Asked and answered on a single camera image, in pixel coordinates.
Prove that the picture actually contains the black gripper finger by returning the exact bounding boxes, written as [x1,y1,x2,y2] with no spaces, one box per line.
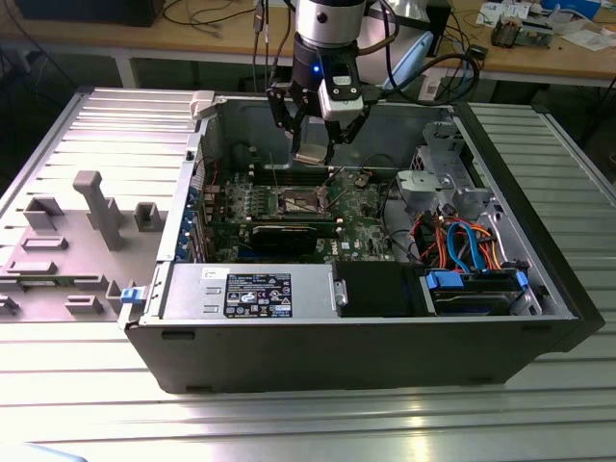
[324,103,372,163]
[266,81,309,155]

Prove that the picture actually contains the silver CPU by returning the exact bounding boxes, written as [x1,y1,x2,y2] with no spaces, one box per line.
[292,139,332,167]

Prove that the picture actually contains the metal socket cover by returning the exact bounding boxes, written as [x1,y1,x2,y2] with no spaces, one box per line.
[312,184,334,216]

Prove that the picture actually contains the CPU socket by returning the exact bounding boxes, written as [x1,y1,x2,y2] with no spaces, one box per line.
[273,185,331,218]

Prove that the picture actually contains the green motherboard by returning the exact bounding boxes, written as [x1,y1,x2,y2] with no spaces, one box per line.
[192,166,400,264]

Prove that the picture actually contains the black graphics card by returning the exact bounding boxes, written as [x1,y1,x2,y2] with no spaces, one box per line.
[238,214,338,256]

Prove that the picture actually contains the beige case latch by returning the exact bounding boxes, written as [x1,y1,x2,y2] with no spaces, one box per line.
[190,90,218,121]

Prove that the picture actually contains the silver disk bay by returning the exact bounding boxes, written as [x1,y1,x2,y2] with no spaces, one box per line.
[395,109,497,218]

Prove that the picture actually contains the black desktop box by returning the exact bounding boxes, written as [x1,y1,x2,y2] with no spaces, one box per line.
[426,0,454,58]

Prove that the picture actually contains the wooden desk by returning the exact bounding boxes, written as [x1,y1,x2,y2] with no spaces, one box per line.
[0,0,616,81]

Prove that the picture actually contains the silver power supply unit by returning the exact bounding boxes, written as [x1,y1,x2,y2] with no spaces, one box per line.
[161,263,338,322]

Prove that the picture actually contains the white card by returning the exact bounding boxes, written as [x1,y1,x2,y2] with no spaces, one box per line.
[477,1,504,26]

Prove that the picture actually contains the metal heat sink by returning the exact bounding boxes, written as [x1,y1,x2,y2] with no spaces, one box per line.
[489,13,525,48]

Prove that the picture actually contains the hard disk in blue carrier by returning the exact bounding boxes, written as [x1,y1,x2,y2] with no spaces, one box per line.
[421,269,530,317]

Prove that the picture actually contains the black PC case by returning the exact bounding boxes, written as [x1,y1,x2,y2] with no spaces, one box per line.
[117,89,606,396]

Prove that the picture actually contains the black monitor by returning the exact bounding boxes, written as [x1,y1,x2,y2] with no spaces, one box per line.
[16,0,158,28]

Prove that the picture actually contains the grey device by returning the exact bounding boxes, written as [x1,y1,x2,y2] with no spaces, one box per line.
[522,17,554,48]

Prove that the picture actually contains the grey parts rack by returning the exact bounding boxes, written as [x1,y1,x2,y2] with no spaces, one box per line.
[0,170,169,323]

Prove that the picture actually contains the blue box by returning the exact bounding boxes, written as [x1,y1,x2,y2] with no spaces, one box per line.
[541,0,603,20]

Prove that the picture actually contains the white papers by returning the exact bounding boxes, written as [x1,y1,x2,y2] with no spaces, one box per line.
[560,27,616,52]

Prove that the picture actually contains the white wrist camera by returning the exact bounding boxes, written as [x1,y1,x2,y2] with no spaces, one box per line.
[317,71,366,121]

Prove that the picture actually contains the black wire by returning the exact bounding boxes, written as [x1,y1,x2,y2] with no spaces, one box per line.
[381,181,416,265]

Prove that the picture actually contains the red wire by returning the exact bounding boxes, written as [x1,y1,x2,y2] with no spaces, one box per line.
[407,213,435,265]

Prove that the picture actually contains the blue cable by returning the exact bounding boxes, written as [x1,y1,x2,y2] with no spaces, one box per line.
[459,40,477,97]

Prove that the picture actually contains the black camera cable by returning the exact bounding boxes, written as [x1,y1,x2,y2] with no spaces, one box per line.
[360,51,482,106]

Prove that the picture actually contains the blue wire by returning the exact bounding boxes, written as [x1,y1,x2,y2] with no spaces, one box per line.
[446,222,487,274]

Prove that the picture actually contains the orange wire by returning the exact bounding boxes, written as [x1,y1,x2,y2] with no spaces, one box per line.
[478,219,507,271]

